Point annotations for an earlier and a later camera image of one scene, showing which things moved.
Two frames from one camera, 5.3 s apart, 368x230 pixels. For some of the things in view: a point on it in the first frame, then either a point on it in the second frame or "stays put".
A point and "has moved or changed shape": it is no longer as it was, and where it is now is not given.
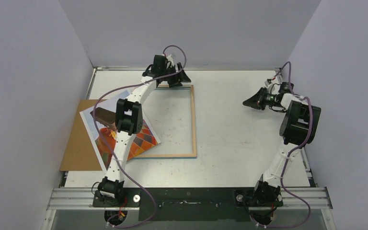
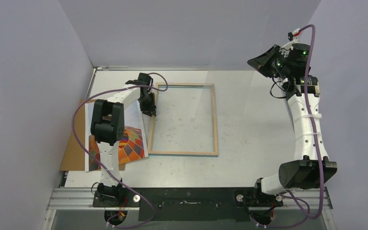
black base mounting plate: [189, 204] stays put
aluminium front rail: [83, 198] stays put
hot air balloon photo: [103, 137] has moved or changed shape
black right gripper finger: [254, 100] -> [265, 62]
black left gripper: [176, 82] -> [150, 109]
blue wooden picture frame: [178, 155] -> [162, 152]
